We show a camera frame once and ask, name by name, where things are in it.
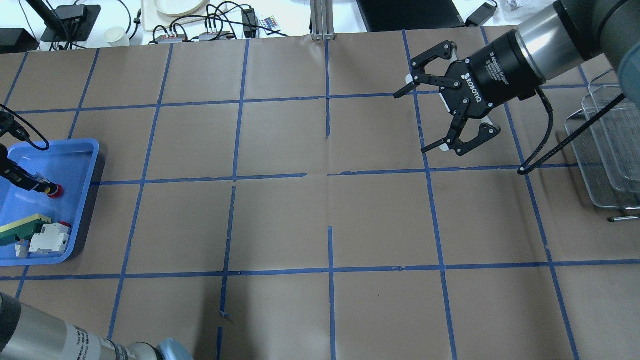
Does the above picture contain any red emergency stop button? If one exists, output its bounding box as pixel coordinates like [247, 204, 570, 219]
[32, 172, 64, 199]

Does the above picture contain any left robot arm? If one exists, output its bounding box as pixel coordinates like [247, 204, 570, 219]
[1, 189, 192, 360]

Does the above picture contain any green yellow terminal block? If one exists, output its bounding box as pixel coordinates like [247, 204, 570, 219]
[0, 214, 52, 259]

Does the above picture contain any silver wire mesh shelf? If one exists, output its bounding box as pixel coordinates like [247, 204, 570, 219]
[564, 69, 640, 223]

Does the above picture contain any black power adapter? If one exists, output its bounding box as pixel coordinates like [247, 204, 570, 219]
[464, 0, 499, 27]

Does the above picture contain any black monitor stand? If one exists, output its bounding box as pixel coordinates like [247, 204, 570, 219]
[26, 0, 102, 43]

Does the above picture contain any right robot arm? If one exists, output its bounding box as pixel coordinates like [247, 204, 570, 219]
[393, 0, 640, 157]

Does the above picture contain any blue plastic tray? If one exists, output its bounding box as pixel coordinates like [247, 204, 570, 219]
[0, 138, 100, 267]

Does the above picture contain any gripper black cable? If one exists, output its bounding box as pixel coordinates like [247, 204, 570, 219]
[0, 104, 51, 152]
[517, 87, 628, 176]

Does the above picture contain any white circuit breaker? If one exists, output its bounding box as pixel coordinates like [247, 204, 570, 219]
[29, 223, 71, 255]

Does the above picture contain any white paper cup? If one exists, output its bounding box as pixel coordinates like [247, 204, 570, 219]
[103, 26, 131, 48]

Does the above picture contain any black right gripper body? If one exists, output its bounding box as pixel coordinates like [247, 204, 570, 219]
[439, 30, 546, 119]

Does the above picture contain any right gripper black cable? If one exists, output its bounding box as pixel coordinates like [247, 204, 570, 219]
[517, 87, 628, 176]

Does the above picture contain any small remote control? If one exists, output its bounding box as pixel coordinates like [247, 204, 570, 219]
[259, 16, 281, 32]

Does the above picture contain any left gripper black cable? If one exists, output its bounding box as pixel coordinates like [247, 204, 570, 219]
[0, 104, 51, 152]

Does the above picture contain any black closed laptop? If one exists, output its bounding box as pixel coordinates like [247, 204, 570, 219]
[356, 0, 466, 33]

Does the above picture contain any aluminium frame post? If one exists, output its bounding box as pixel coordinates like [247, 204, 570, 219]
[310, 0, 336, 41]

